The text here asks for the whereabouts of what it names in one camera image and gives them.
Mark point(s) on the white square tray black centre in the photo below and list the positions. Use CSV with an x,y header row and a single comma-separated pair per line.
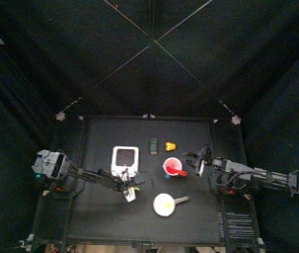
x,y
124,159

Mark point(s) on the small blue toy piece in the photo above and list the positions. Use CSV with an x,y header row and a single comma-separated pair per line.
x,y
167,176

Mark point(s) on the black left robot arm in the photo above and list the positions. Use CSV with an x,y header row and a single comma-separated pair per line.
x,y
63,166

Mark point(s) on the white text label sticker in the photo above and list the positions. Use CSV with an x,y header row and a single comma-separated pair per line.
x,y
239,226

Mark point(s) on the yellow toy starfruit piece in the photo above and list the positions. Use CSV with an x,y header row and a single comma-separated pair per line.
x,y
170,146

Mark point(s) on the dark green toy block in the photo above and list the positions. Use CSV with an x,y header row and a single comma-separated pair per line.
x,y
154,146

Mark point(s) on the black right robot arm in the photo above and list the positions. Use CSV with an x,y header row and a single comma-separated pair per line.
x,y
266,178

